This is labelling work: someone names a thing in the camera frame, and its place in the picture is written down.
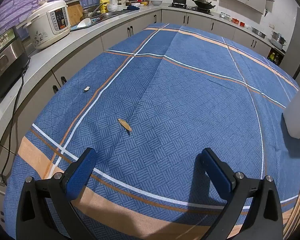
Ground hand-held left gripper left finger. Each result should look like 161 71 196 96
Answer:
16 147 98 240

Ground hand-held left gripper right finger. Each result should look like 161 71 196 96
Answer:
200 148 284 240

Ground white utensil holder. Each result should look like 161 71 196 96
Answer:
282 79 300 142

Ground brown leaf scrap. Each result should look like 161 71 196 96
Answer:
117 118 133 132

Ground plywood table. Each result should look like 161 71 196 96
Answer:
282 152 300 240

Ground blue plaid tablecloth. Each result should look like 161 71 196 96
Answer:
4 23 300 240

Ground cooking oil bottles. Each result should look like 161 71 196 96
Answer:
267 51 282 64

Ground steel black countertop appliance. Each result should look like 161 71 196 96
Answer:
0 26 30 100

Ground steel steamer pot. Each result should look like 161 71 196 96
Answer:
270 31 287 50

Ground blue drain tray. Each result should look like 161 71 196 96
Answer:
70 17 95 32

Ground steel basin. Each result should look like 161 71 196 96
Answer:
251 26 268 38

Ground white rice cooker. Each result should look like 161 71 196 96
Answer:
24 0 72 50

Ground steel sink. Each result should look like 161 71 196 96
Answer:
90 10 125 22

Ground wooden cutting board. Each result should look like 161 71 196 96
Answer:
66 1 84 27

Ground steel faucet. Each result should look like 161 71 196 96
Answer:
91 2 108 15

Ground black gas stove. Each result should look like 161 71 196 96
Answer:
169 2 214 14

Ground black wok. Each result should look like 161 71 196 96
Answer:
192 0 216 9

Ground black power cable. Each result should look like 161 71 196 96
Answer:
1 62 30 187

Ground printed wall poster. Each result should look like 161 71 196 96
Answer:
0 0 115 38

